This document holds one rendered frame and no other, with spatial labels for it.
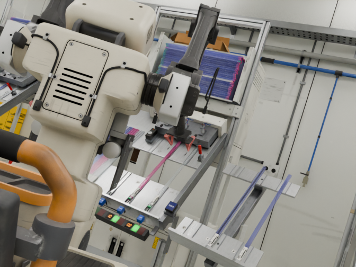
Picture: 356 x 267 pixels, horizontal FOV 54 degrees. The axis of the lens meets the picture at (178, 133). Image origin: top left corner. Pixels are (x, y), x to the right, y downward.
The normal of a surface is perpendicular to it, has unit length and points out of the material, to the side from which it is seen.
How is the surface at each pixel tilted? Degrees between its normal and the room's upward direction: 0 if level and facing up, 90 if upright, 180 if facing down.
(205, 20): 56
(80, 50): 82
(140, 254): 90
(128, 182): 44
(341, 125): 90
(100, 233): 90
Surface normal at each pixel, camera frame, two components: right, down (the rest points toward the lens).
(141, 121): -0.04, -0.80
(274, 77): -0.39, -0.16
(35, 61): 0.03, -0.18
